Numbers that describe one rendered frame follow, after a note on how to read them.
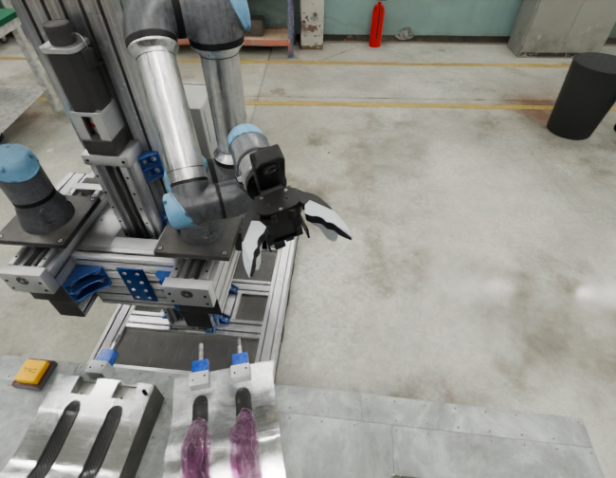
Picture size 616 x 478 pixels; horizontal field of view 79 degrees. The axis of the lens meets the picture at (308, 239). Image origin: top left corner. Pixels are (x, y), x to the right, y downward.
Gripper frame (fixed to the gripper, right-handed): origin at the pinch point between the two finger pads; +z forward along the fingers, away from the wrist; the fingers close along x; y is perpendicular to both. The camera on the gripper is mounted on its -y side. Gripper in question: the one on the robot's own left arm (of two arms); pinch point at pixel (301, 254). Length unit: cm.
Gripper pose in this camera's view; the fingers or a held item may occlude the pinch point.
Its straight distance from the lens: 50.3
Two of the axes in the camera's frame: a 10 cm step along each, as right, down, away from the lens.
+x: -9.3, 3.4, -1.4
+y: 1.3, 6.5, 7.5
